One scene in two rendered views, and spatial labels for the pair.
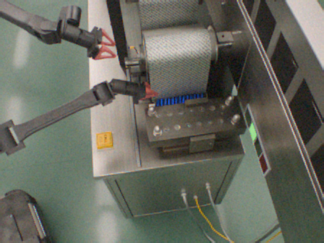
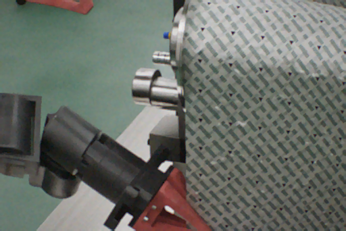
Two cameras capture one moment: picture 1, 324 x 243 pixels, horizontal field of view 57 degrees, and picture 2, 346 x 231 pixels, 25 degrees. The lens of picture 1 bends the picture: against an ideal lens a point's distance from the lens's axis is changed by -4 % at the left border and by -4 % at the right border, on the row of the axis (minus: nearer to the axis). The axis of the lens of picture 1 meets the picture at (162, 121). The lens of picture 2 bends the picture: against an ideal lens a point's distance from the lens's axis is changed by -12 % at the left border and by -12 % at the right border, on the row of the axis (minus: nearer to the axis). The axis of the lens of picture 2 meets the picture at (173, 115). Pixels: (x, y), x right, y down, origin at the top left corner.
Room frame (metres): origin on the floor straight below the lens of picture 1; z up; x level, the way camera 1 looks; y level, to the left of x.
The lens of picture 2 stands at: (0.10, -0.27, 1.54)
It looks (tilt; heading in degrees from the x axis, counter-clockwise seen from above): 25 degrees down; 26
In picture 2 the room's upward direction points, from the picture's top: 1 degrees counter-clockwise
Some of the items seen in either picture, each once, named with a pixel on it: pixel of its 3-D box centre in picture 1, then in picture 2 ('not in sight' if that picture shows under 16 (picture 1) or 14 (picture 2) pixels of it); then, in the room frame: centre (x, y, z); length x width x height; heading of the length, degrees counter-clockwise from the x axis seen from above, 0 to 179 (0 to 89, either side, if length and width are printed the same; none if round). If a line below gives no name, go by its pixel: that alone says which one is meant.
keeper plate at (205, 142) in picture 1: (202, 144); not in sight; (0.56, -0.16, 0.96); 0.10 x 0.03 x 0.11; 96
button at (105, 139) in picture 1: (104, 139); not in sight; (0.64, 0.26, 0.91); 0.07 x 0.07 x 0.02; 6
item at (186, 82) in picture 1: (178, 84); (293, 213); (0.77, -0.08, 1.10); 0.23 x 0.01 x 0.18; 96
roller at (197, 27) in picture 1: (173, 40); not in sight; (0.95, -0.07, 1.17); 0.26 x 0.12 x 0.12; 96
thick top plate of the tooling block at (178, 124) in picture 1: (194, 121); not in sight; (0.65, -0.14, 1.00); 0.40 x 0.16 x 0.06; 96
